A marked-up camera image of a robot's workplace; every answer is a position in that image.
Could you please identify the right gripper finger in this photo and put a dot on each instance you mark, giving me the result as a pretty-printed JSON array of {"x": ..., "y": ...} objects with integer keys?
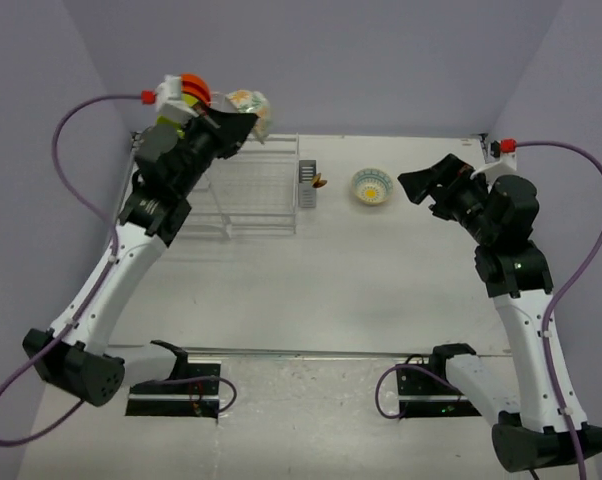
[
  {"x": 419, "y": 185},
  {"x": 452, "y": 165}
]

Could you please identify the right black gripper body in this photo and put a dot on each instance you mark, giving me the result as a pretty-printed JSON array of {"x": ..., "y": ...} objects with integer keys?
[{"x": 464, "y": 201}]

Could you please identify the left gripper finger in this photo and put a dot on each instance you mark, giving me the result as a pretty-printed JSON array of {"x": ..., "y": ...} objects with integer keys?
[
  {"x": 231, "y": 129},
  {"x": 205, "y": 121}
]

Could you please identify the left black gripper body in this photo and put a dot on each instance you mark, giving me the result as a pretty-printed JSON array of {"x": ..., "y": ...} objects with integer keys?
[{"x": 200, "y": 146}]

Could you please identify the floral patterned yellow bowl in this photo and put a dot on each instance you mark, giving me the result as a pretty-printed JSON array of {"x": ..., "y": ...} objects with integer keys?
[{"x": 254, "y": 102}]

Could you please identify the orange bowl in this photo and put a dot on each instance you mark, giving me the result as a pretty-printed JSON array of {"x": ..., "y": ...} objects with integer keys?
[
  {"x": 192, "y": 100},
  {"x": 196, "y": 81}
]

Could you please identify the blue patterned yellow bowl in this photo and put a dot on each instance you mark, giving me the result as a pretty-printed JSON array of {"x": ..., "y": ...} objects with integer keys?
[{"x": 372, "y": 186}]

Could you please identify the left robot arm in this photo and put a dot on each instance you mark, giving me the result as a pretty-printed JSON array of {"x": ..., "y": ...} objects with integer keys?
[{"x": 73, "y": 354}]

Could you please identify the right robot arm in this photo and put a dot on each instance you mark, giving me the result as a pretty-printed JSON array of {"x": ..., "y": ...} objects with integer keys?
[{"x": 544, "y": 425}]

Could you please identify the grey cutlery holder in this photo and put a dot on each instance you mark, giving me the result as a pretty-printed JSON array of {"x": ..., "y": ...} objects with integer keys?
[{"x": 306, "y": 193}]

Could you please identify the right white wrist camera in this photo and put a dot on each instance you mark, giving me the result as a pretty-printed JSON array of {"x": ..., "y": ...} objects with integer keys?
[{"x": 504, "y": 161}]

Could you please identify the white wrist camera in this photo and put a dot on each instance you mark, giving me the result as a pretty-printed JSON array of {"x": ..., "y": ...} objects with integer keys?
[
  {"x": 504, "y": 161},
  {"x": 168, "y": 89}
]

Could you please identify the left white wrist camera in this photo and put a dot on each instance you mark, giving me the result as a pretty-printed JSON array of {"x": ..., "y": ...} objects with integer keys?
[{"x": 168, "y": 89}]

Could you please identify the white wire dish rack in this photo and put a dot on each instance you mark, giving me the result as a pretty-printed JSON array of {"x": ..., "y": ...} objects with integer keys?
[{"x": 252, "y": 193}]

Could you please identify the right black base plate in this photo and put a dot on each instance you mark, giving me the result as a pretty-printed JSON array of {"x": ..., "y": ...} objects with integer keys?
[{"x": 421, "y": 396}]

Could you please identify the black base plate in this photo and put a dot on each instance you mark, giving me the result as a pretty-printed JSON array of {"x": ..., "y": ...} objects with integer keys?
[
  {"x": 196, "y": 400},
  {"x": 421, "y": 396}
]

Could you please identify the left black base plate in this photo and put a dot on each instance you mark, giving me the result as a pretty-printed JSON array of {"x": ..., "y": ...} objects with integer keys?
[{"x": 196, "y": 400}]

